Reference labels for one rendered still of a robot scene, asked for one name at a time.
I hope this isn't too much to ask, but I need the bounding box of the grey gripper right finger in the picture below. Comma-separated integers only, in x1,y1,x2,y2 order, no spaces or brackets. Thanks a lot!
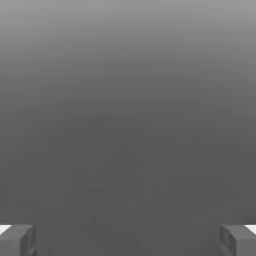
219,224,256,256

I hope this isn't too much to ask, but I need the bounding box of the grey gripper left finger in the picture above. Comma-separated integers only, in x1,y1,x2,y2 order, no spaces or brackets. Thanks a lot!
0,224,38,256

